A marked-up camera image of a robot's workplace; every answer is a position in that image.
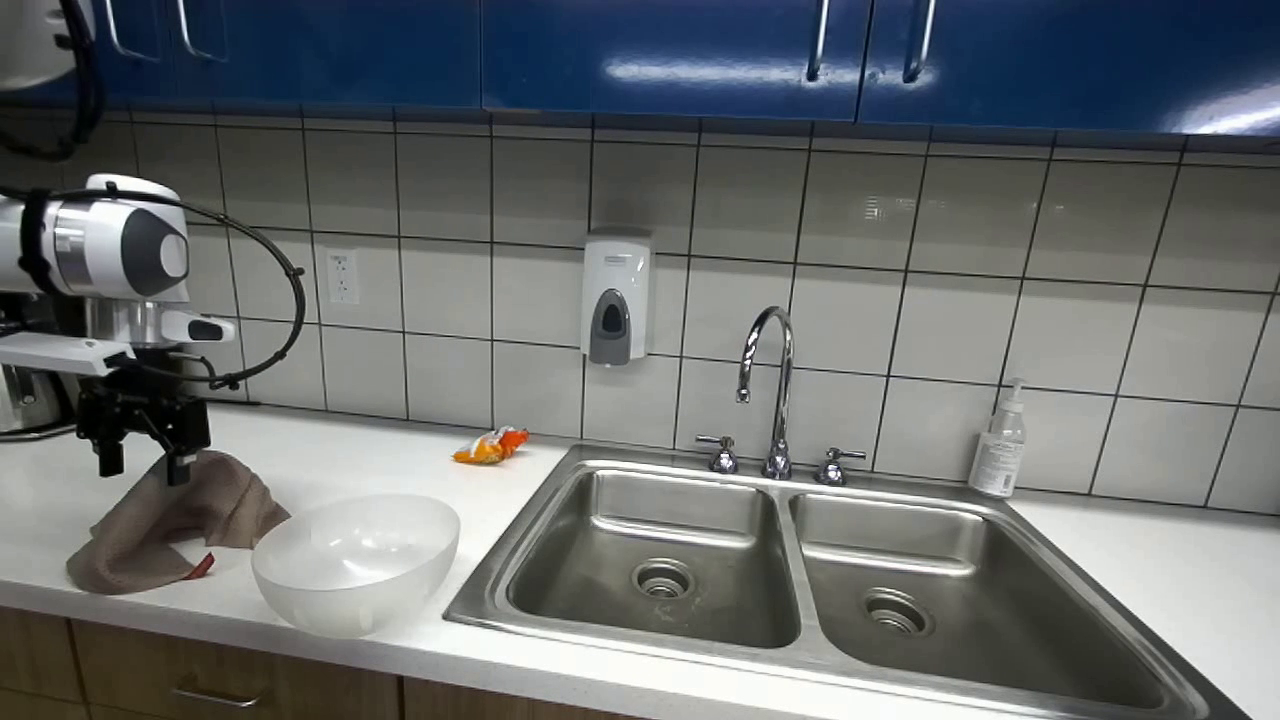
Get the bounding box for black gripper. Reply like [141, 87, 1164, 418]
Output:
[74, 356, 216, 491]

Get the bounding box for brown towel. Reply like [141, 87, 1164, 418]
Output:
[65, 449, 293, 599]

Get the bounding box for white translucent bowl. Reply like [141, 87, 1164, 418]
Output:
[250, 491, 465, 639]

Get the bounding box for wooden base cabinets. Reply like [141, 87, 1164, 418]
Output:
[0, 606, 632, 720]

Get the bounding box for orange snack bag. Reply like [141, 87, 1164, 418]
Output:
[449, 425, 532, 472]

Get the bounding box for stainless steel double sink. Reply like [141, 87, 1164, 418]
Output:
[439, 443, 1253, 720]

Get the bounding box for chrome gooseneck faucet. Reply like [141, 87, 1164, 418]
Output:
[734, 299, 802, 483]

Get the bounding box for clear pump soap bottle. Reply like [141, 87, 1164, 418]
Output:
[963, 375, 1034, 501]

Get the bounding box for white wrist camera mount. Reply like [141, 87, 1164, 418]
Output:
[0, 313, 239, 385]

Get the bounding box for metal drawer handle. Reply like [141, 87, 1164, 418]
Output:
[169, 682, 264, 714]

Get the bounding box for white wall outlet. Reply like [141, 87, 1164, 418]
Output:
[316, 242, 368, 326]

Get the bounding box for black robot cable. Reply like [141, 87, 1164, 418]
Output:
[0, 0, 311, 401]

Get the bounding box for silver cabinet door handle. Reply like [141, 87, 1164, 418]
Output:
[903, 0, 946, 87]
[100, 0, 151, 65]
[172, 0, 224, 65]
[803, 0, 837, 87]

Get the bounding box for white wall soap dispenser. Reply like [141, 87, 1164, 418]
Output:
[582, 238, 657, 367]

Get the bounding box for blue wall cabinets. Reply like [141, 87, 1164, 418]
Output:
[0, 0, 1280, 145]

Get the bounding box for chrome faucet handle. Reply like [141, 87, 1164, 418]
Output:
[701, 431, 746, 476]
[812, 443, 870, 488]

